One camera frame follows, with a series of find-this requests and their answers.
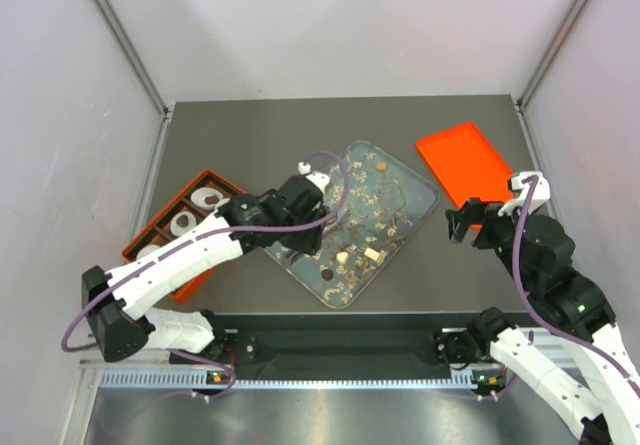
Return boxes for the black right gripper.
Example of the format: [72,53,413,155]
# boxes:
[444,195,536,289]

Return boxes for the white square chocolate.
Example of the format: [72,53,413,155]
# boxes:
[364,248,380,262]

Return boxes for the dark oval chocolate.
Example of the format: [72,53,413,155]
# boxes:
[176,215,190,228]

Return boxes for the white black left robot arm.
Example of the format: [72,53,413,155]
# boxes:
[82,171,330,362]

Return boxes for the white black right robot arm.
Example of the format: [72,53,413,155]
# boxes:
[441,198,639,444]

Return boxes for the dark round chocolate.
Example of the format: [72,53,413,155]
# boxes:
[321,269,334,281]

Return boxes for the orange chocolate box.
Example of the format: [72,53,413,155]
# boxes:
[122,169,244,304]

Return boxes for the orange box lid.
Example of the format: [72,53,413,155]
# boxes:
[415,121,513,208]

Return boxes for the blossom pattern serving tray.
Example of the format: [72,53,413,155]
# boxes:
[266,140,440,310]

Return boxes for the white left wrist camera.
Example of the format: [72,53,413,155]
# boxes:
[297,161,331,193]

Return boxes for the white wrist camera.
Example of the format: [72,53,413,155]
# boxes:
[297,161,331,193]
[498,171,551,216]

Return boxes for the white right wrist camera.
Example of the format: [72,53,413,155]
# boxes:
[498,171,551,216]

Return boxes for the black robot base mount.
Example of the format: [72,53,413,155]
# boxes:
[219,310,507,370]

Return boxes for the grey slotted cable duct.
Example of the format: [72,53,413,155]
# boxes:
[100,368,505,390]

